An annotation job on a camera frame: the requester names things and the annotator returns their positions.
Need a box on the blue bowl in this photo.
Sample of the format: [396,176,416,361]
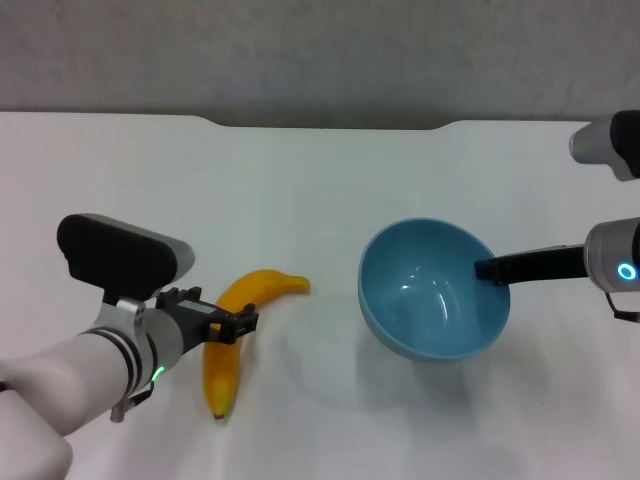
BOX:
[357,217,512,363]

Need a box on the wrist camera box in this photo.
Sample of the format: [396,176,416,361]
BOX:
[569,109,640,183]
[56,213,197,332]

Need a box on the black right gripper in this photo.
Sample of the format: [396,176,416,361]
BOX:
[473,243,587,288]

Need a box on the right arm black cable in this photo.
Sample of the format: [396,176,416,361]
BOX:
[602,288,640,324]

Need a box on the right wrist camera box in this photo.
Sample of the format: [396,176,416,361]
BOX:
[569,109,640,183]

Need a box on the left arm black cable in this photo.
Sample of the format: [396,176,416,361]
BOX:
[109,380,154,424]

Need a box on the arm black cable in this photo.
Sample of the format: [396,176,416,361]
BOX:
[602,288,640,324]
[109,380,154,424]

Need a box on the yellow banana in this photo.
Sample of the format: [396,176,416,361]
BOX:
[201,268,312,420]

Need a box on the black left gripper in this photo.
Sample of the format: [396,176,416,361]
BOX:
[154,285,261,354]

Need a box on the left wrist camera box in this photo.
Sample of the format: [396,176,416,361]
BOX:
[56,213,197,332]

